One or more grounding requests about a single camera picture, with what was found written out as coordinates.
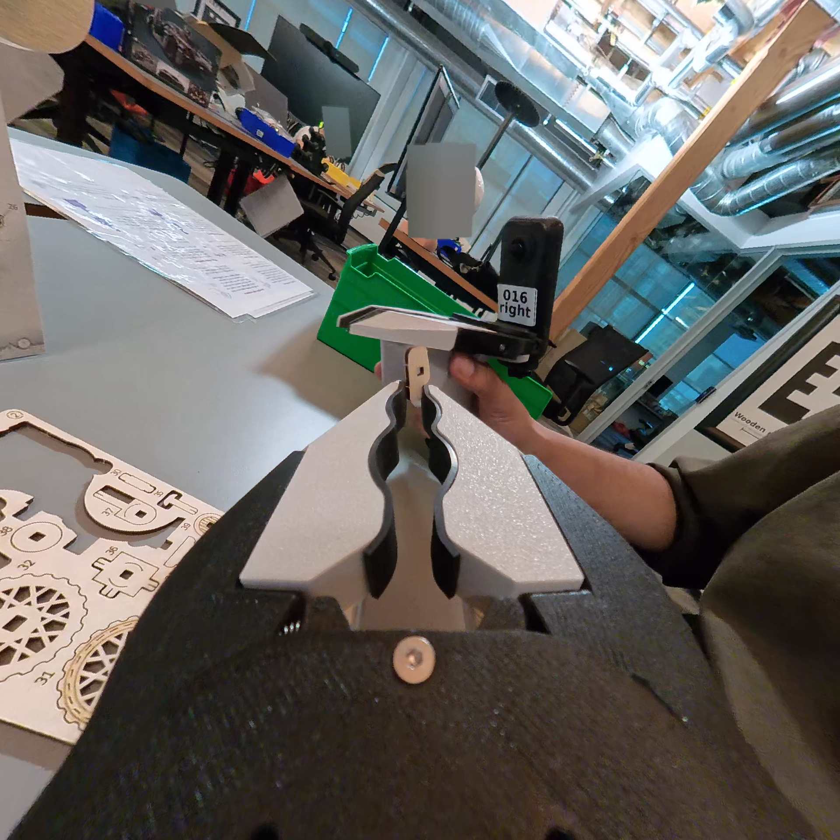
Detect wooden sheet with large cutout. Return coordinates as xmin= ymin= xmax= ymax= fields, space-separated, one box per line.
xmin=0 ymin=408 xmax=224 ymax=746

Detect tall black screen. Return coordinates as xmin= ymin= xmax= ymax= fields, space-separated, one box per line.
xmin=387 ymin=66 xmax=460 ymax=198

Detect small wooden puzzle piece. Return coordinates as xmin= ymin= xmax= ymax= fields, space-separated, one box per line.
xmin=405 ymin=346 xmax=431 ymax=403

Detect green plastic bin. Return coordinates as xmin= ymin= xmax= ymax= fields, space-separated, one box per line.
xmin=317 ymin=243 xmax=552 ymax=421

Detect black floor lamp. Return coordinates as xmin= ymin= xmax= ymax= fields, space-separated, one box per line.
xmin=476 ymin=82 xmax=540 ymax=172

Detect printed toy box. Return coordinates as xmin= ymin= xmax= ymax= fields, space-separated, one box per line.
xmin=125 ymin=7 xmax=221 ymax=109

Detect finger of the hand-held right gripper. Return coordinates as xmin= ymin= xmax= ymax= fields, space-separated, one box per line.
xmin=338 ymin=307 xmax=462 ymax=352
xmin=373 ymin=305 xmax=497 ymax=327

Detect black webcam bar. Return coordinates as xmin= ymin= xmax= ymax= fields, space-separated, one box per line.
xmin=315 ymin=36 xmax=361 ymax=73

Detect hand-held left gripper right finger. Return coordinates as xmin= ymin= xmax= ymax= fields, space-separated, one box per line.
xmin=420 ymin=384 xmax=586 ymax=599

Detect person's right hand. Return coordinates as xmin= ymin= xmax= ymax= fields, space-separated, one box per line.
xmin=451 ymin=357 xmax=547 ymax=455

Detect silver ventilation duct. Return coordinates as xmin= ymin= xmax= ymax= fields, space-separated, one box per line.
xmin=591 ymin=39 xmax=840 ymax=217

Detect large black screen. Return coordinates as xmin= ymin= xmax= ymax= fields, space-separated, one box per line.
xmin=269 ymin=16 xmax=382 ymax=135

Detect framed marker poster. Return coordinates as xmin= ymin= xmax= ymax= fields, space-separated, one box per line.
xmin=715 ymin=322 xmax=840 ymax=448

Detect person's olive shirt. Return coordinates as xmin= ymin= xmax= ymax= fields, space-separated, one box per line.
xmin=646 ymin=400 xmax=840 ymax=840

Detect beige rounded wooden panel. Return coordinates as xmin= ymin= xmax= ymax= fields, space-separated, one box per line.
xmin=0 ymin=0 xmax=96 ymax=55

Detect small blue parts bin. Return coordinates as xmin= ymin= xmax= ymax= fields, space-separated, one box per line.
xmin=238 ymin=108 xmax=296 ymax=157
xmin=88 ymin=0 xmax=126 ymax=47

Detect long wooden workbench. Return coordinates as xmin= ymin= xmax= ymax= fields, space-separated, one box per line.
xmin=85 ymin=36 xmax=500 ymax=312

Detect open cardboard box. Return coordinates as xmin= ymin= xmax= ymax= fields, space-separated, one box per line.
xmin=184 ymin=16 xmax=277 ymax=86

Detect wooden beam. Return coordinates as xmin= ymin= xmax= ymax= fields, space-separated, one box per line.
xmin=548 ymin=0 xmax=834 ymax=342

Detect black swivel chair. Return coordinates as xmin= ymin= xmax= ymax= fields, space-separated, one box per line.
xmin=315 ymin=171 xmax=395 ymax=263

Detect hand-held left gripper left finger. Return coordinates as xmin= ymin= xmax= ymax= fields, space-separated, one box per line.
xmin=239 ymin=383 xmax=404 ymax=599

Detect grey desk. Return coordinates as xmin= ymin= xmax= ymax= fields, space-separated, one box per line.
xmin=0 ymin=128 xmax=395 ymax=769

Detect plastic-sleeved paper sheets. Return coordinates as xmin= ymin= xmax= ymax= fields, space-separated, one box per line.
xmin=10 ymin=138 xmax=316 ymax=320

